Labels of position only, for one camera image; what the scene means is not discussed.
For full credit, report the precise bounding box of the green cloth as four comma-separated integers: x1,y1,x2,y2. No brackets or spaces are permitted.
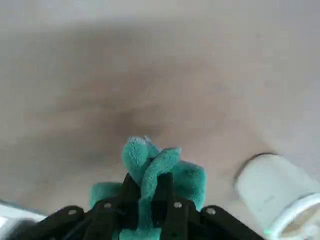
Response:
89,135,209,240

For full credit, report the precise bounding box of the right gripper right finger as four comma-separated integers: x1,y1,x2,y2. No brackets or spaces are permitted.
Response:
151,173,266,240

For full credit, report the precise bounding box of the cream bin with flip lid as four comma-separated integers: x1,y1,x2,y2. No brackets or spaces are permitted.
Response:
233,152,320,240

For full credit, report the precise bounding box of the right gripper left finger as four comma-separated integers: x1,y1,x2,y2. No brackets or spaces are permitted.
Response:
27,172,141,240

